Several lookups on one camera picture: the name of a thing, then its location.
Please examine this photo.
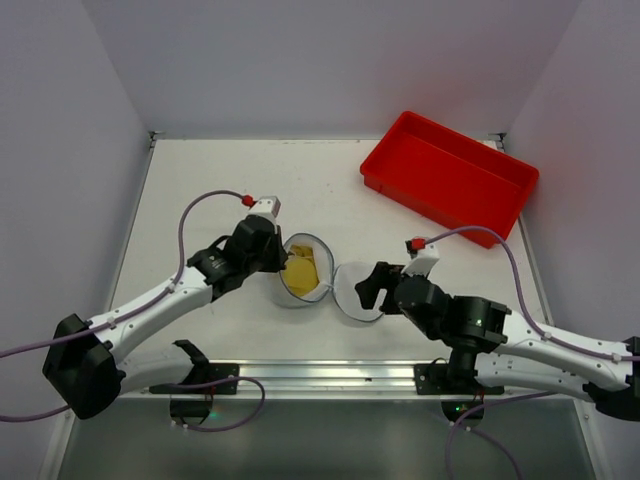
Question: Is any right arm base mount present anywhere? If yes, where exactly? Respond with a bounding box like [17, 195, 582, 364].
[413, 357, 505, 422]

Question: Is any beige bra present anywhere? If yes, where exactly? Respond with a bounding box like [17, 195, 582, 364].
[281, 244, 319, 297]

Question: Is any aluminium front rail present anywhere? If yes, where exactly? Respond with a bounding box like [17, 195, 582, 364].
[139, 357, 591, 401]

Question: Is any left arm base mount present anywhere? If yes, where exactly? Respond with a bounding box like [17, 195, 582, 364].
[168, 363, 240, 425]

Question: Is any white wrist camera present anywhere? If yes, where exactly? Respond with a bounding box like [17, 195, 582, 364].
[249, 196, 281, 223]
[401, 237, 440, 277]

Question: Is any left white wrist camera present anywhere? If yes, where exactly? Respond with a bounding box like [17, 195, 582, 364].
[249, 196, 281, 223]

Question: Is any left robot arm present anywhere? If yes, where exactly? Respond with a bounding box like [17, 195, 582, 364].
[43, 213, 286, 419]

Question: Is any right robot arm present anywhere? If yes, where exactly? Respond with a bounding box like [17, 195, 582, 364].
[355, 262, 639, 421]

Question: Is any red plastic bin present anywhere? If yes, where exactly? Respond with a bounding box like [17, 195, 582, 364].
[360, 111, 539, 249]

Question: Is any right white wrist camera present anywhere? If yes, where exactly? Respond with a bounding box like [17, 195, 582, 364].
[401, 237, 440, 277]

